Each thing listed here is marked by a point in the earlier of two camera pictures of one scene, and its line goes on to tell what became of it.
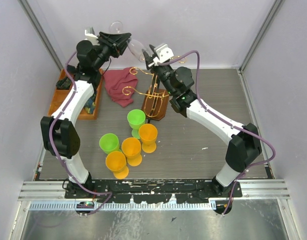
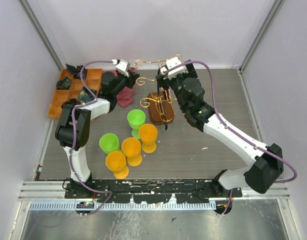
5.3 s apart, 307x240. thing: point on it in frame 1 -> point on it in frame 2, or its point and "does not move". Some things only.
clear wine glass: x=137 y=49 -> x=136 y=63
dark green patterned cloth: x=64 y=83 does not move
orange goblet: x=148 y=133 does not move
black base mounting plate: x=153 y=190 does not move
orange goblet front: x=116 y=162 does not move
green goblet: x=136 y=118 does not move
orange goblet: x=131 y=147 does not move
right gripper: x=150 y=63 -> x=165 y=83
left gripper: x=116 y=42 -> x=131 y=79
